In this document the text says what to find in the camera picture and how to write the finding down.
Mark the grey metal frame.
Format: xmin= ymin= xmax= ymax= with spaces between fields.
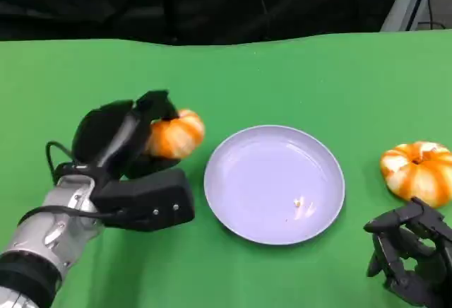
xmin=379 ymin=0 xmax=442 ymax=32

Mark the green table cloth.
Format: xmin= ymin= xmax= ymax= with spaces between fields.
xmin=0 ymin=28 xmax=452 ymax=308

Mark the orange and white bread roll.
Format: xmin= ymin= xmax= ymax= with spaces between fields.
xmin=379 ymin=141 xmax=452 ymax=208
xmin=144 ymin=109 xmax=206 ymax=160

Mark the black cable on floor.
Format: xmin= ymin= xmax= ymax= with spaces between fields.
xmin=416 ymin=0 xmax=452 ymax=30

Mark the lilac plate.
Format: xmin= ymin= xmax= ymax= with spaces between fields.
xmin=203 ymin=124 xmax=346 ymax=246

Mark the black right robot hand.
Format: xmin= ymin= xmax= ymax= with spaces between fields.
xmin=363 ymin=196 xmax=452 ymax=308

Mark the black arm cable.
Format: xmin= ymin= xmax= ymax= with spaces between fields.
xmin=18 ymin=141 xmax=123 ymax=225

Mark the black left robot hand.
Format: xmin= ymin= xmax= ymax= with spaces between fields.
xmin=71 ymin=90 xmax=184 ymax=181

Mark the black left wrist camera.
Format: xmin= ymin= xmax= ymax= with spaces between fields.
xmin=90 ymin=168 xmax=196 ymax=233

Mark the black backdrop curtain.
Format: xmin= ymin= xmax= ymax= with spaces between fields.
xmin=0 ymin=0 xmax=407 ymax=46

